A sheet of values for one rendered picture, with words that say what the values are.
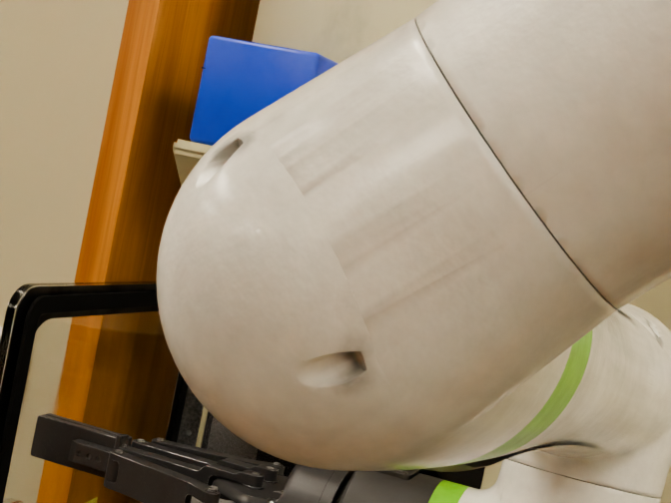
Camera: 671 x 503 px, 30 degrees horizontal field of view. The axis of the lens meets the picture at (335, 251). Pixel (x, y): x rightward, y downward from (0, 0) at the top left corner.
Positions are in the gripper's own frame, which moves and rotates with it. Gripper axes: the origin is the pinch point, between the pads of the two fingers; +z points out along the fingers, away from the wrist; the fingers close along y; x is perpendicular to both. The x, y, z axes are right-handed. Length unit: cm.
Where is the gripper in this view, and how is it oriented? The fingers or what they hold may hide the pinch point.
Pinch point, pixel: (81, 446)
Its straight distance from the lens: 92.4
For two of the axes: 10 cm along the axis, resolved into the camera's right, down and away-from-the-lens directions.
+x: -2.0, 9.8, 0.5
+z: -9.3, -2.1, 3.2
